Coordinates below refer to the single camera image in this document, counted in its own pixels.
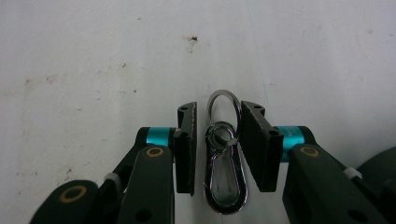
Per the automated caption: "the silver carabiner key ring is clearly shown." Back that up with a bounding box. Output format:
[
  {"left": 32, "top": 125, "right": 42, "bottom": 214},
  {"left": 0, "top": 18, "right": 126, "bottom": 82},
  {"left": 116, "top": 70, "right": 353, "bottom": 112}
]
[{"left": 204, "top": 89, "right": 249, "bottom": 216}]

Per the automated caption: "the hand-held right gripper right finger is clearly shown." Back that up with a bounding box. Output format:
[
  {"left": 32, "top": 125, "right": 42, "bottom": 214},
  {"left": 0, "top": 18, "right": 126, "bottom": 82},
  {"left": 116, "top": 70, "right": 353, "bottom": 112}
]
[{"left": 241, "top": 100, "right": 316, "bottom": 193}]

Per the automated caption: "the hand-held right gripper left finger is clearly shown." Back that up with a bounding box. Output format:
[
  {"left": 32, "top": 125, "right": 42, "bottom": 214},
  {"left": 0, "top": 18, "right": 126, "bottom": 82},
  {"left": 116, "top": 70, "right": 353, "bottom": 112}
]
[{"left": 136, "top": 102, "right": 198, "bottom": 196}]

